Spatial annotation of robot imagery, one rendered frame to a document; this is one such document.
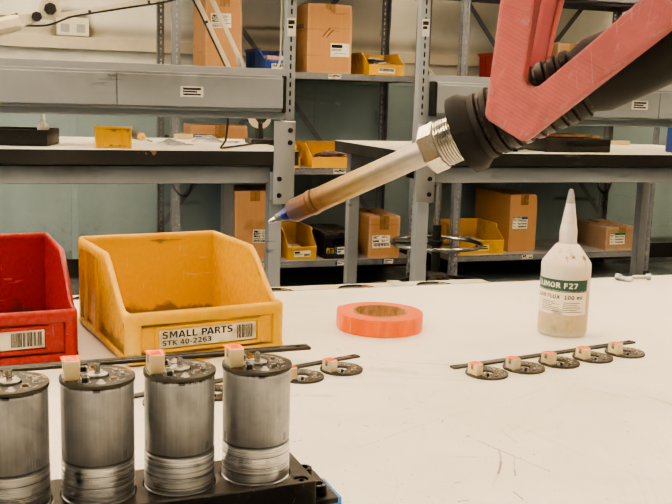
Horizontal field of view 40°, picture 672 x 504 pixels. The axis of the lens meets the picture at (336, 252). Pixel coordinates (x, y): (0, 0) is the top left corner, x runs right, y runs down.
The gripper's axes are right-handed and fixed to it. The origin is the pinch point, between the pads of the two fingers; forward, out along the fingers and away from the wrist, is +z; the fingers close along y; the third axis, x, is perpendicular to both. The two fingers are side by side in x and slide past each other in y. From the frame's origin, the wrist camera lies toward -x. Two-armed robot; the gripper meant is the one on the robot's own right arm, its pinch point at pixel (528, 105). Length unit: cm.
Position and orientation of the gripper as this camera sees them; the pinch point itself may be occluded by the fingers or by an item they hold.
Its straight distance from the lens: 28.8
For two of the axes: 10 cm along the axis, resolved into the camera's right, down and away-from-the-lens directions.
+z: -4.6, 8.2, 3.3
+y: -4.0, 1.4, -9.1
